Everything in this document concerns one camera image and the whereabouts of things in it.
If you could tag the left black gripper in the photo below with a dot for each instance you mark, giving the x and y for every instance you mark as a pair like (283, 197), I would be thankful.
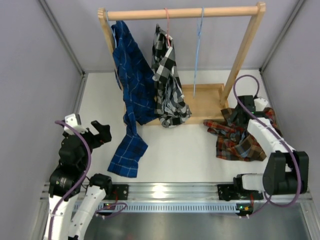
(104, 135)

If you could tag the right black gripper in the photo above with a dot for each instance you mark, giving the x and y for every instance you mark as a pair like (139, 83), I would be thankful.
(234, 118)

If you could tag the red brown plaid shirt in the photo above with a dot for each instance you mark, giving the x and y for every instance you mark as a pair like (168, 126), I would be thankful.
(234, 143)

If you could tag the light blue hanger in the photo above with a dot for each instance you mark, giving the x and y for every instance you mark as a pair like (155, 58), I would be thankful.
(112, 31)
(199, 33)

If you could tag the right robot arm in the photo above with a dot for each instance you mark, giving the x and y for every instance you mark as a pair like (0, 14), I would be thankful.
(287, 169)

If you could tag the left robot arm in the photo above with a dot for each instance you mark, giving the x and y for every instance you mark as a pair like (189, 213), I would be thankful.
(75, 158)

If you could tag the black white checked shirt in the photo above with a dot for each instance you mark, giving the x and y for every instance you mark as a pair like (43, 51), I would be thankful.
(171, 108)

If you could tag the blue plaid shirt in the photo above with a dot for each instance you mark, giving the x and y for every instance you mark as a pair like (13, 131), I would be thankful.
(136, 78)

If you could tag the wooden clothes rack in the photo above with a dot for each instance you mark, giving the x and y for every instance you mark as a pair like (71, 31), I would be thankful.
(212, 97)

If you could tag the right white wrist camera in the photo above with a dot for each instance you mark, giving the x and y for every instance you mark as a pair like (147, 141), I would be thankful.
(260, 103)

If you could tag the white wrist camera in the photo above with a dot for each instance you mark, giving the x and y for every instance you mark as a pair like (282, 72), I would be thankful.
(260, 103)
(74, 121)

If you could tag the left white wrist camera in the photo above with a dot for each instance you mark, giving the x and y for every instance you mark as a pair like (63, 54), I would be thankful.
(74, 121)

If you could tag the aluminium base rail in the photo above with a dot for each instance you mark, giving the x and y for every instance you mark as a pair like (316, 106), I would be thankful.
(193, 192)

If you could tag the white slotted cable duct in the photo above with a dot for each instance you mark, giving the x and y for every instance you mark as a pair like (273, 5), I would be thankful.
(173, 207)

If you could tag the pink wire hanger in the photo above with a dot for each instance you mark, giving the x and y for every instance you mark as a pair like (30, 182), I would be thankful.
(168, 27)

